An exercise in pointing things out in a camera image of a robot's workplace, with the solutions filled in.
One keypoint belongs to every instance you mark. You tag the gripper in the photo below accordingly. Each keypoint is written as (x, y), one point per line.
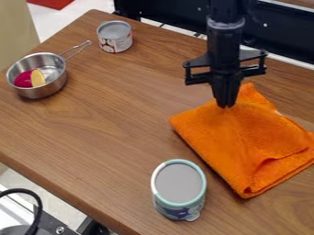
(225, 46)

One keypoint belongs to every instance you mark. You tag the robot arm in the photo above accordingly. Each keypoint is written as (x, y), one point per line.
(225, 9)

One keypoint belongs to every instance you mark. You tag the orange cloth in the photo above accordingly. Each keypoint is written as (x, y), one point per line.
(249, 143)

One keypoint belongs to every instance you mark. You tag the teal and blue can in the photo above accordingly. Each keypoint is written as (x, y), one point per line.
(179, 189)

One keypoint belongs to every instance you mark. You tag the white and red can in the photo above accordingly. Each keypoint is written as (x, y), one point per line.
(115, 36)

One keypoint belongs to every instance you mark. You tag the silver pot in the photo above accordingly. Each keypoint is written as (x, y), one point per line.
(45, 72)

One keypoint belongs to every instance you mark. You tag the red and yellow toy fruit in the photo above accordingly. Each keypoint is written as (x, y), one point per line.
(29, 79)

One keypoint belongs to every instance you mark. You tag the black metal frame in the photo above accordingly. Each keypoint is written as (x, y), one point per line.
(282, 30)

